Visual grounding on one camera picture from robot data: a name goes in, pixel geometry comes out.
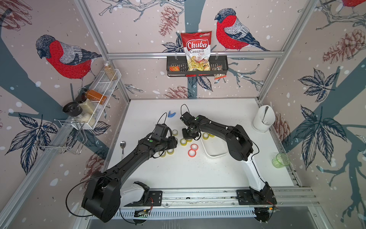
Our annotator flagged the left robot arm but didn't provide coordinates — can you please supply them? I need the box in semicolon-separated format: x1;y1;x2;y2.
82;124;178;222

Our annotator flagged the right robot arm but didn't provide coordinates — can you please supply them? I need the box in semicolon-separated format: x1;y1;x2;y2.
180;112;277;206

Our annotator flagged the red tape roll back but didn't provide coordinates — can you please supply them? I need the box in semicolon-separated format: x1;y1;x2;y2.
191;144;198;151

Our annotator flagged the red tape roll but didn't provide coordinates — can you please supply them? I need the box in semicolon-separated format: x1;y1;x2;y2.
188;149;196;158
191;144;198;151

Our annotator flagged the red tape roll front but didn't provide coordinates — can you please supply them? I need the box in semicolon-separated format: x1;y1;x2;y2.
188;149;196;158

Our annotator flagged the blue tape cutter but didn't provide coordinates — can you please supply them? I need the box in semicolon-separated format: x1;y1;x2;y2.
167;111;176;118

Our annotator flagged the white storage box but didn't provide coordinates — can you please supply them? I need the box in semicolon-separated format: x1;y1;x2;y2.
201;134;229;159

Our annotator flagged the metal spoon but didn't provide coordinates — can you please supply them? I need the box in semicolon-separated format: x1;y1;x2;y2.
120;141;126;160

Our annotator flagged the white utensil holder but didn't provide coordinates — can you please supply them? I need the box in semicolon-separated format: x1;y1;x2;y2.
252;105;276;133

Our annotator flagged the Chuba cassava chips bag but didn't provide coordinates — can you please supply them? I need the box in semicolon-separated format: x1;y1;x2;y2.
181;31;212;71

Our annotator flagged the orange sauce bottle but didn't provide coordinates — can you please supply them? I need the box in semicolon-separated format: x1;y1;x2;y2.
85;90;107;105

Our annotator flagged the glass spice jar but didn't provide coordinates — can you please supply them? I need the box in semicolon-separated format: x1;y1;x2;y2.
104;61;117;81

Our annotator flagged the green plastic cup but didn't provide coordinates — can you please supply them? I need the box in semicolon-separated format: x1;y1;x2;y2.
272;153;290;169

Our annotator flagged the black wall basket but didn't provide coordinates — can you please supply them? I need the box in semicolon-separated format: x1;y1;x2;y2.
166;56;228;77

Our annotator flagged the white wire shelf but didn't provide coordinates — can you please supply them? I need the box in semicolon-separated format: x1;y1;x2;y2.
72;69;122;130

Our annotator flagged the chrome wire rack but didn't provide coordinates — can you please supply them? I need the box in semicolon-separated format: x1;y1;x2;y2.
33;119;88;155

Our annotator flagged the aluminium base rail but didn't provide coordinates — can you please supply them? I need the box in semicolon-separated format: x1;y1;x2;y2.
150;187;320;209

